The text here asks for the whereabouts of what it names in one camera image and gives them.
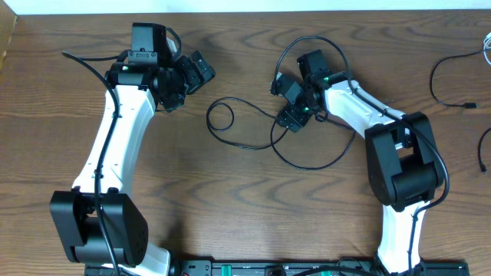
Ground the black usb cable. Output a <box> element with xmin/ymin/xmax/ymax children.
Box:
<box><xmin>206</xmin><ymin>96</ymin><xmax>358</xmax><ymax>172</ymax></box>

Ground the thin black cable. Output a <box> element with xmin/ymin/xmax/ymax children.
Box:
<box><xmin>428</xmin><ymin>49</ymin><xmax>491</xmax><ymax>173</ymax></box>

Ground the white usb cable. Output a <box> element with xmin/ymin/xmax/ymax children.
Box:
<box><xmin>482</xmin><ymin>32</ymin><xmax>491</xmax><ymax>66</ymax></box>

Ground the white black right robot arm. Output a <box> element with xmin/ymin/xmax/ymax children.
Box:
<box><xmin>271</xmin><ymin>50</ymin><xmax>449</xmax><ymax>275</ymax></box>

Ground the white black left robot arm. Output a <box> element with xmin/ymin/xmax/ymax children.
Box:
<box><xmin>49</xmin><ymin>22</ymin><xmax>216</xmax><ymax>275</ymax></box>

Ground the cardboard panel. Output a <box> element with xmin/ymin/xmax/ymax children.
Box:
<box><xmin>0</xmin><ymin>0</ymin><xmax>18</xmax><ymax>68</ymax></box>

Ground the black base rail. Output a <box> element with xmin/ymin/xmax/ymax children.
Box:
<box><xmin>84</xmin><ymin>258</ymin><xmax>471</xmax><ymax>276</ymax></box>

